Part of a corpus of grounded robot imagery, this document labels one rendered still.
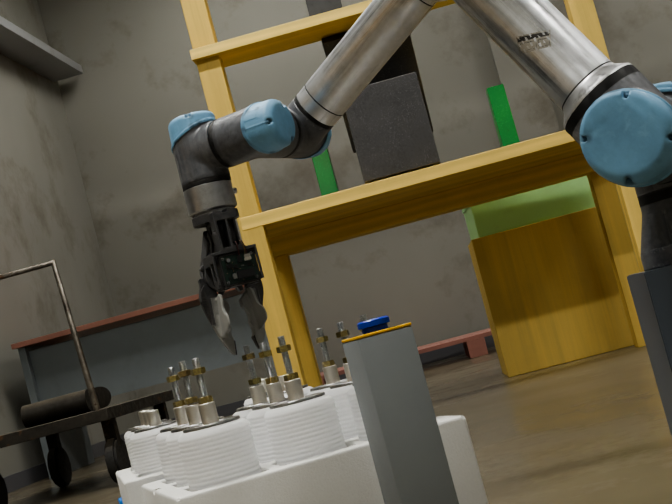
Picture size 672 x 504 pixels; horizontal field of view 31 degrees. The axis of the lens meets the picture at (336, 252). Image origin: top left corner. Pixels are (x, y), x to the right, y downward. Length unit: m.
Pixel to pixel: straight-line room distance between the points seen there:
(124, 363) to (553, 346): 2.49
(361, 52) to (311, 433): 0.59
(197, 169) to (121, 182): 7.19
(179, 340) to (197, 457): 4.86
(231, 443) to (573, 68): 0.63
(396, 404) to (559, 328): 3.52
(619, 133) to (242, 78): 7.49
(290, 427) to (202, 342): 4.82
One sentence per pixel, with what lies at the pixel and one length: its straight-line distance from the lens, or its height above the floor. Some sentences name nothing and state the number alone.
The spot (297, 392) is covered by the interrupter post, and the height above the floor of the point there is 0.26.
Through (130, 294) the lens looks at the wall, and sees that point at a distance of 8.96.
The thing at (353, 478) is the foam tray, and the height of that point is 0.14.
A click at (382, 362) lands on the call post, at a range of 1.45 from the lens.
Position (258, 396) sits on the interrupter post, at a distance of 1.86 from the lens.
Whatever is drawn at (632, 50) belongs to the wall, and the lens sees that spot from 8.88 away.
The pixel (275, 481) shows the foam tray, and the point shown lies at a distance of 1.55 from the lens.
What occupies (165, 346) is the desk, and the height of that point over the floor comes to 0.51.
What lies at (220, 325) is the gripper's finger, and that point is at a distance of 1.85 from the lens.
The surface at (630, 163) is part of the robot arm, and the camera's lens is 1.53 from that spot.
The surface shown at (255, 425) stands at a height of 0.23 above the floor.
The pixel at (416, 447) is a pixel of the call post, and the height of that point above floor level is 0.17.
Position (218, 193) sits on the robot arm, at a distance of 1.83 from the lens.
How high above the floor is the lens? 0.32
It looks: 4 degrees up
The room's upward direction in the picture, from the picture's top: 15 degrees counter-clockwise
